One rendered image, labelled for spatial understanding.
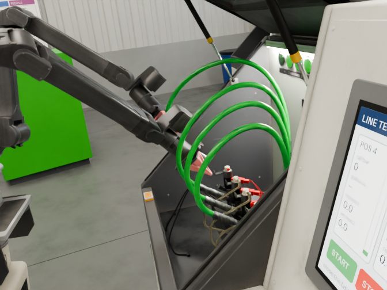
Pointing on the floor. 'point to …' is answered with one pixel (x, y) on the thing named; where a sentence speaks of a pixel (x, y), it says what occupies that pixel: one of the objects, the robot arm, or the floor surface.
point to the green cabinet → (47, 132)
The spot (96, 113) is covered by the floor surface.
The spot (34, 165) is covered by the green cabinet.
